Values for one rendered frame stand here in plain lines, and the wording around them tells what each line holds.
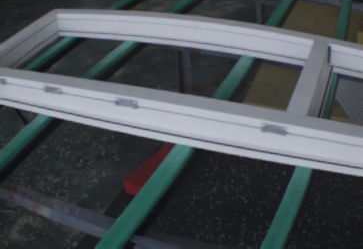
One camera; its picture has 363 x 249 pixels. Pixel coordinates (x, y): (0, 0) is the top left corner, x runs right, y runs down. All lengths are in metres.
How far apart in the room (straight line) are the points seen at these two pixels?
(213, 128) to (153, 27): 0.53
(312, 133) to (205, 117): 0.21
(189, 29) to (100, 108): 0.42
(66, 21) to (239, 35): 0.56
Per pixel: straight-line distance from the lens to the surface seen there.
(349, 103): 1.59
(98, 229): 0.87
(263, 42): 1.30
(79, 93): 1.06
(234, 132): 0.93
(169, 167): 0.91
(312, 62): 1.13
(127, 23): 1.44
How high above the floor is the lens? 1.41
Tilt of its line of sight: 31 degrees down
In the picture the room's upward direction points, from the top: 4 degrees counter-clockwise
